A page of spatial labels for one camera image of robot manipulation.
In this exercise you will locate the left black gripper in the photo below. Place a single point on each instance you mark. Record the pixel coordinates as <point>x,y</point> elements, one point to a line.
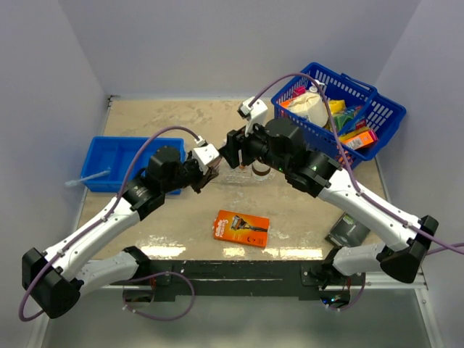
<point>210,174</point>

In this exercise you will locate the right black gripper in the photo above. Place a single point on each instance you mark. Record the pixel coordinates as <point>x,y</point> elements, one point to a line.
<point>244,141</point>

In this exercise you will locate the white toothbrush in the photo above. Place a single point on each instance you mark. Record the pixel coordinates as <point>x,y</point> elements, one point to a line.
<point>76,182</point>

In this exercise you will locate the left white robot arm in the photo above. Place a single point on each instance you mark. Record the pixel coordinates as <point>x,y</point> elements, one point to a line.
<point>108,217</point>

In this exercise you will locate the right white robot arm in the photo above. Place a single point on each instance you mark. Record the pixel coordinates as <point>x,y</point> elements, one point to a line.
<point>404,242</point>

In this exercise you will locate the clear textured acrylic tray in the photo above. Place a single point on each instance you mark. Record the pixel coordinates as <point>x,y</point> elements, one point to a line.
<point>253,182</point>

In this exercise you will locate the orange razor box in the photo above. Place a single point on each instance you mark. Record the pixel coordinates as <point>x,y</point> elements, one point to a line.
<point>240,228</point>

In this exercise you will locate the small red box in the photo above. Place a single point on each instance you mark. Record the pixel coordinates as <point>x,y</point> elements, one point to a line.
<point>299,91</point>

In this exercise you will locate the blue plastic bin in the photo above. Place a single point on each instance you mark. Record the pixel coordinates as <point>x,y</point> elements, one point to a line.
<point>116,153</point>

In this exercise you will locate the white pump bottle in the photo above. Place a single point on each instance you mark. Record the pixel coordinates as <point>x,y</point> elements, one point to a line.
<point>315,85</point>

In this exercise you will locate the green sponge pack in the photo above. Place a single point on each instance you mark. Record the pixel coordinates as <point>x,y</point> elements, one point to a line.
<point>346,115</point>

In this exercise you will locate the blue shopping basket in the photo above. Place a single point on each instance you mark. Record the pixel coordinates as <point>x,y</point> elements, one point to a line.
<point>382,115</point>

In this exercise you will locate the yellow sponge pack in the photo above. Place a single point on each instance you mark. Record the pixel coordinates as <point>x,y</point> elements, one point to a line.
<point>336,106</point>

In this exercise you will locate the orange pink box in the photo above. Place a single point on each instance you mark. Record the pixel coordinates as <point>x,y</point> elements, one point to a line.
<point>359,138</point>

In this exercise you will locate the black green razor package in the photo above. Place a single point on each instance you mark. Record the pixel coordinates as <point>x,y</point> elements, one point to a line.
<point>347,232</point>

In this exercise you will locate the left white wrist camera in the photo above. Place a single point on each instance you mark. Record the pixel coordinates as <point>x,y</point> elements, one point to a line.
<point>207,156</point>

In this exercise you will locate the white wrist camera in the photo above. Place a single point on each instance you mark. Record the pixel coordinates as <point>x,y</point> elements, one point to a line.
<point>254,112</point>
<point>207,156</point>

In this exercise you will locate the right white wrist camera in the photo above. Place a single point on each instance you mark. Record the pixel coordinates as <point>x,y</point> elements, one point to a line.
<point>254,112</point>

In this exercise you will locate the black aluminium base frame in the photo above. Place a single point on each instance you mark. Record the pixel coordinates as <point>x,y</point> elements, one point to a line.
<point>168,279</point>

